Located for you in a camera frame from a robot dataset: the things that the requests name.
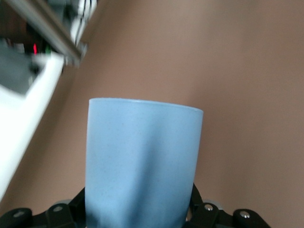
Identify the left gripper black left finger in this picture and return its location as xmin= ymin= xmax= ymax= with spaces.
xmin=0 ymin=187 xmax=86 ymax=228

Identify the aluminium frame profile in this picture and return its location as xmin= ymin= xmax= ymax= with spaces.
xmin=7 ymin=0 xmax=89 ymax=70

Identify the light blue plastic cup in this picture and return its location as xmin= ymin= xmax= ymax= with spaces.
xmin=85 ymin=97 xmax=204 ymax=228

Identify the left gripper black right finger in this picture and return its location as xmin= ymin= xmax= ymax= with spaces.
xmin=185 ymin=182 xmax=269 ymax=228

